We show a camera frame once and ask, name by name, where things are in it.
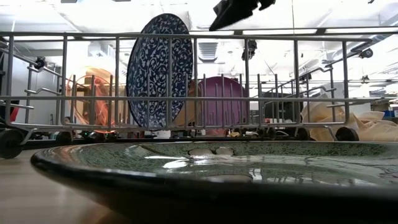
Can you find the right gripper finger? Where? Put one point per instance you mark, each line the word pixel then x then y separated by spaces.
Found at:
pixel 236 9

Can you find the purple plate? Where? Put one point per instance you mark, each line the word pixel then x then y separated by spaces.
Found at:
pixel 211 90

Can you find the blue patterned plate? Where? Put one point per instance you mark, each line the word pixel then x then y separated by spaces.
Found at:
pixel 152 62

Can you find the dark glazed ceramic plate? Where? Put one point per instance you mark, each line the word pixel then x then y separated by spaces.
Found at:
pixel 217 186

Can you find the orange transparent plate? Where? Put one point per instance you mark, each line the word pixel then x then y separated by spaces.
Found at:
pixel 77 102

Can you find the red black power station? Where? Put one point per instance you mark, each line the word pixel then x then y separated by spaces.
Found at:
pixel 283 107

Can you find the black aluminium table frame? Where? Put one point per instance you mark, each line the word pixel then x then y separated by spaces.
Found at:
pixel 40 143

